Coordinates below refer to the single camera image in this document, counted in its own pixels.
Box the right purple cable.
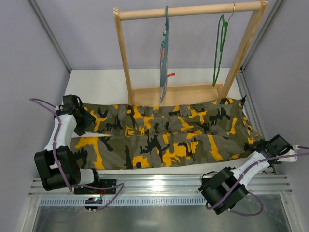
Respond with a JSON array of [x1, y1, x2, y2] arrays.
[[205, 145, 309, 216]]

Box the patterned folded garment on hanger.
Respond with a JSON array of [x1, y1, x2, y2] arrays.
[[159, 27, 169, 106]]

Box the camouflage yellow green trousers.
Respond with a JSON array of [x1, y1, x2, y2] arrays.
[[70, 98, 263, 170]]

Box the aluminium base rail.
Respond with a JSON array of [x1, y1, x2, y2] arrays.
[[28, 173, 293, 196]]

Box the blue plastic hanger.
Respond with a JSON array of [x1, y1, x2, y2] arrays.
[[160, 6, 169, 88]]

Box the green wire hanger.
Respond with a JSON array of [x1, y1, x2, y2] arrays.
[[212, 3, 236, 86]]

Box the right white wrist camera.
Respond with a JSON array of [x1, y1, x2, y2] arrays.
[[277, 145, 299, 162]]

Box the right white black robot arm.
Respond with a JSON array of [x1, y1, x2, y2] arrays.
[[198, 135, 293, 214]]

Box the slotted grey cable duct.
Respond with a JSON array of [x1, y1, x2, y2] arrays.
[[39, 196, 206, 207]]

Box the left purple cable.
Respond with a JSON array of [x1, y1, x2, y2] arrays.
[[29, 98, 124, 213]]

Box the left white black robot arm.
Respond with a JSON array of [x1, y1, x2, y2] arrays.
[[29, 95, 99, 192]]

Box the wooden clothes rack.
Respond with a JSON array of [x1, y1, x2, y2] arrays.
[[113, 0, 268, 106]]

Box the purple cable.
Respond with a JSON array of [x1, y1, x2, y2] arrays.
[[29, 98, 124, 213], [205, 145, 309, 216]]

